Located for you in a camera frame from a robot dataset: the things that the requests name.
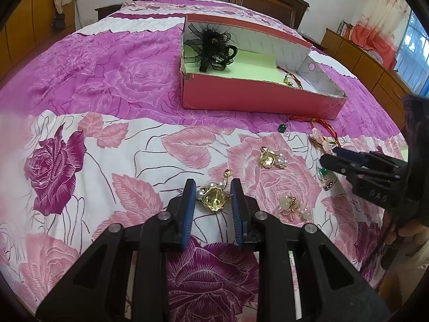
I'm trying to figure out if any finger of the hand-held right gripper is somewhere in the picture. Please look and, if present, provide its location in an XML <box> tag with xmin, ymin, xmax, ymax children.
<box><xmin>333</xmin><ymin>147</ymin><xmax>408</xmax><ymax>172</ymax></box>
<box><xmin>320</xmin><ymin>154</ymin><xmax>403</xmax><ymax>188</ymax></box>

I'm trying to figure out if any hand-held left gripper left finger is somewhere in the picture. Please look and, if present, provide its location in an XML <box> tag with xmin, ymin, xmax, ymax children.
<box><xmin>35</xmin><ymin>178</ymin><xmax>197</xmax><ymax>322</ymax></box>

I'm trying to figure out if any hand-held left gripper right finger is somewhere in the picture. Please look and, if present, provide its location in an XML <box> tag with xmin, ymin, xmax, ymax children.
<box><xmin>231</xmin><ymin>178</ymin><xmax>391</xmax><ymax>322</ymax></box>

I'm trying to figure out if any gold flower pearl earring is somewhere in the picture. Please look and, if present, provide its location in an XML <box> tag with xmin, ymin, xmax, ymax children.
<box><xmin>258</xmin><ymin>147</ymin><xmax>288</xmax><ymax>170</ymax></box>
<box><xmin>196</xmin><ymin>169</ymin><xmax>233</xmax><ymax>213</ymax></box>

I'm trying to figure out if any pink crystal hair clip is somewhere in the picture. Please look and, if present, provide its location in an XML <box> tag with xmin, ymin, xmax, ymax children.
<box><xmin>308</xmin><ymin>117</ymin><xmax>342</xmax><ymax>156</ymax></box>

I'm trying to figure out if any pale jade bead bow earring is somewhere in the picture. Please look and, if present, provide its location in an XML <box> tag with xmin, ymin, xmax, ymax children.
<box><xmin>279</xmin><ymin>195</ymin><xmax>313</xmax><ymax>221</ymax></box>

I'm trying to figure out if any green bead red cord pendant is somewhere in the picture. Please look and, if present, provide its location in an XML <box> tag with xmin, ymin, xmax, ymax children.
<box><xmin>278</xmin><ymin>116</ymin><xmax>316</xmax><ymax>133</ymax></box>

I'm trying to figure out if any red cardboard box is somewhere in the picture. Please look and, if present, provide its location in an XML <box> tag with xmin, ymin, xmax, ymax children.
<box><xmin>181</xmin><ymin>13</ymin><xmax>348</xmax><ymax>120</ymax></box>

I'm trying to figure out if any person's right forearm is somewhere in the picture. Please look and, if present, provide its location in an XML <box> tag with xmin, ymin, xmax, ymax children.
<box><xmin>378</xmin><ymin>240</ymin><xmax>424</xmax><ymax>309</ymax></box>

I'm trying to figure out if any person's right hand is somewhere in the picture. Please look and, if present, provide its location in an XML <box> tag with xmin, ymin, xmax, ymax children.
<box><xmin>385</xmin><ymin>222</ymin><xmax>429</xmax><ymax>246</ymax></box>

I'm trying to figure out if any brown wooden low cabinet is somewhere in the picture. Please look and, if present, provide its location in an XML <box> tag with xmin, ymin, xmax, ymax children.
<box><xmin>321</xmin><ymin>28</ymin><xmax>416</xmax><ymax>108</ymax></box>

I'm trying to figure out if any window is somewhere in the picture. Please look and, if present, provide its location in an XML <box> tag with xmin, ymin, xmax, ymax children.
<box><xmin>395</xmin><ymin>10</ymin><xmax>429</xmax><ymax>94</ymax></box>

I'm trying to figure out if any row of books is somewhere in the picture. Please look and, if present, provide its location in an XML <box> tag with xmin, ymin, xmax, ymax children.
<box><xmin>337</xmin><ymin>21</ymin><xmax>354</xmax><ymax>39</ymax></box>

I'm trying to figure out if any light green paper sheet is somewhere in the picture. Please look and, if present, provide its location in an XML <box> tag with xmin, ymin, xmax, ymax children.
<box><xmin>185</xmin><ymin>53</ymin><xmax>316</xmax><ymax>91</ymax></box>

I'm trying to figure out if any white and orange curtain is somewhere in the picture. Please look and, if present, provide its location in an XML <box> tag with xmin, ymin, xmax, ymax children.
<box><xmin>352</xmin><ymin>0</ymin><xmax>413</xmax><ymax>69</ymax></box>

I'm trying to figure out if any bed with pink floral quilt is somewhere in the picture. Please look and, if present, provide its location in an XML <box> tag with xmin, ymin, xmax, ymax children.
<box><xmin>0</xmin><ymin>0</ymin><xmax>416</xmax><ymax>322</ymax></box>

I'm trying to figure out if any black feather hair accessory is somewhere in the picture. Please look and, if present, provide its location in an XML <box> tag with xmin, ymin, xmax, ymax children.
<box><xmin>184</xmin><ymin>23</ymin><xmax>238</xmax><ymax>73</ymax></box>

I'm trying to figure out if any brown wooden wardrobe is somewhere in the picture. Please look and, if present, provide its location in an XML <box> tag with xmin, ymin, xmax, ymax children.
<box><xmin>0</xmin><ymin>0</ymin><xmax>77</xmax><ymax>57</ymax></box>

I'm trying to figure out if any gold bell red string bracelet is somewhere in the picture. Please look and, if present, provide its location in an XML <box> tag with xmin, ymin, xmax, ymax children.
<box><xmin>282</xmin><ymin>71</ymin><xmax>319</xmax><ymax>91</ymax></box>

